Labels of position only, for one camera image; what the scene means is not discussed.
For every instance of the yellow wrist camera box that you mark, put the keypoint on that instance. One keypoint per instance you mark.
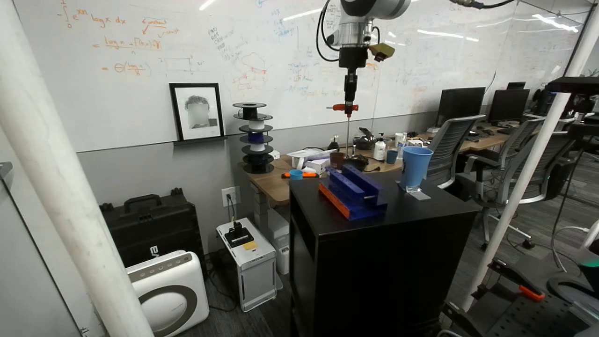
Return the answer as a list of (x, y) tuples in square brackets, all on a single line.
[(381, 50)]

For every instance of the white tripod pole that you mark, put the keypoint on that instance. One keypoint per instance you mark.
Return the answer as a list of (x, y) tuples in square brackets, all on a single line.
[(33, 125), (587, 41)]

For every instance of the blue and orange block stack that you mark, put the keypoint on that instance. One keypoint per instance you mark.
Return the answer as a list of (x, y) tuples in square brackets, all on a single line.
[(353, 193)]

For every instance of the white air purifier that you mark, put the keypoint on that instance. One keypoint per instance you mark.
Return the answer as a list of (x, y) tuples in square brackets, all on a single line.
[(172, 290)]

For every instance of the wooden desk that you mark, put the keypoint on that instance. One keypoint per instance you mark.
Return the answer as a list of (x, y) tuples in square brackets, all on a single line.
[(273, 185)]

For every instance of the orange marker object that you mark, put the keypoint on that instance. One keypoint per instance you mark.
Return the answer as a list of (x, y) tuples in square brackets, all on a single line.
[(346, 107)]

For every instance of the white computer tower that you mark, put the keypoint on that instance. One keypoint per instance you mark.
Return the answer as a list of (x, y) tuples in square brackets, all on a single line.
[(256, 262)]

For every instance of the white bottle on desk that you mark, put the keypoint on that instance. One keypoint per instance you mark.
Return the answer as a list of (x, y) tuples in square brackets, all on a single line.
[(381, 150)]

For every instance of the stack of filament spools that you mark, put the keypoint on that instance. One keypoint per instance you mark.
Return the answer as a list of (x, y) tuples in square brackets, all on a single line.
[(256, 137)]

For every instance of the black cabinet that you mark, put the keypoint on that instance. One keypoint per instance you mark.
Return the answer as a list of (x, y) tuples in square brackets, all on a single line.
[(376, 277)]

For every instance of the orange handled tool on floor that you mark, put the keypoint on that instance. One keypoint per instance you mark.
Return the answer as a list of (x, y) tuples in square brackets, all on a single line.
[(525, 284)]

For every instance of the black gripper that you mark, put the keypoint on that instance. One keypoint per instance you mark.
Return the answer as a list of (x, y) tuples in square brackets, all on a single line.
[(351, 58)]

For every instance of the blue plastic cup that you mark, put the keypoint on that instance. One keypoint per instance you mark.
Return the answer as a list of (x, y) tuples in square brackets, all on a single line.
[(415, 165)]

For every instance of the framed portrait photo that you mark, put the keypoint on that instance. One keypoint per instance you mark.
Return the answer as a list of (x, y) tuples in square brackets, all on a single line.
[(198, 110)]

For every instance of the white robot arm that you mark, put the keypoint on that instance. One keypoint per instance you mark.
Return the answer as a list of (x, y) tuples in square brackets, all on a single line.
[(353, 37)]

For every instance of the white tripod pole left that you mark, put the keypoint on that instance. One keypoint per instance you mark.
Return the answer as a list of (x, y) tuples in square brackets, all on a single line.
[(33, 125)]

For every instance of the whiteboard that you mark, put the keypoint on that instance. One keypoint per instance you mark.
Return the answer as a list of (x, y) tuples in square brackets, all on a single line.
[(108, 62)]

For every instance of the black hard case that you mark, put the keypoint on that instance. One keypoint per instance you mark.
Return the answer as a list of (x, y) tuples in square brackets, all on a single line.
[(153, 225)]

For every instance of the white wall outlet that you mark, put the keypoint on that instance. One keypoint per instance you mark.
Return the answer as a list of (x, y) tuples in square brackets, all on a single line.
[(230, 195)]

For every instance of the grey office chair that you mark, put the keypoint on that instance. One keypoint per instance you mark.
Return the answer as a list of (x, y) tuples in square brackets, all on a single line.
[(447, 148)]

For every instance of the white tripod pole right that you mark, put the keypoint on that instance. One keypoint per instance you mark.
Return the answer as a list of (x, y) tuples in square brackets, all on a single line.
[(587, 41)]

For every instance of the black computer monitor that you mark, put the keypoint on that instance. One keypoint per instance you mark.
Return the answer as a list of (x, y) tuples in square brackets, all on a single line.
[(509, 105), (460, 101)]

